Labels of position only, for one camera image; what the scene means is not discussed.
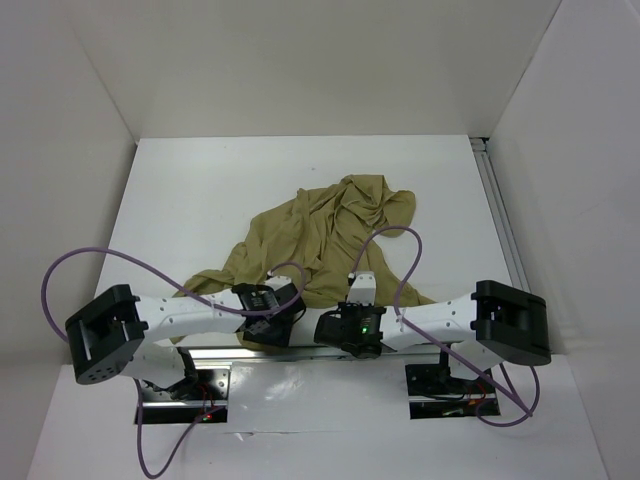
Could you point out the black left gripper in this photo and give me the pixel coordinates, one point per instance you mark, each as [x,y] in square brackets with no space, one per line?
[278,337]

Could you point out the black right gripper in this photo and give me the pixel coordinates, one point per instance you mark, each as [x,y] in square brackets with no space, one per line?
[346,308]

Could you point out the khaki zip-up jacket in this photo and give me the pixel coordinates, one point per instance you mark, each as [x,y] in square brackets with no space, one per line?
[319,236]

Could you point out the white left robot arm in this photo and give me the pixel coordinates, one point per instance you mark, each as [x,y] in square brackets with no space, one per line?
[121,334]

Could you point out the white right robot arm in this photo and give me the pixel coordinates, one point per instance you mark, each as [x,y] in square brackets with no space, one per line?
[493,324]

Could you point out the aluminium rail front edge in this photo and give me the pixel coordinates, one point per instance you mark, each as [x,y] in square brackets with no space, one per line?
[304,353]

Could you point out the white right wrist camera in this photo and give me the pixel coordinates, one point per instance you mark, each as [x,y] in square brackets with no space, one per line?
[362,288]

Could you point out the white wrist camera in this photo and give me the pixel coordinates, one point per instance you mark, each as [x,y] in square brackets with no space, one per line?
[362,288]
[277,282]

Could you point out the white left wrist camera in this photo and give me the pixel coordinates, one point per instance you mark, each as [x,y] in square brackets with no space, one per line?
[277,282]

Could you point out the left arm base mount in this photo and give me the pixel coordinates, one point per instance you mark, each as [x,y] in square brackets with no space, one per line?
[208,396]

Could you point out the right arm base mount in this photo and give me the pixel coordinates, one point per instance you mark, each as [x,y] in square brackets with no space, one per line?
[434,394]

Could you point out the aluminium rail right side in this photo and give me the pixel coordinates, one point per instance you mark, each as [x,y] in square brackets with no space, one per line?
[515,267]

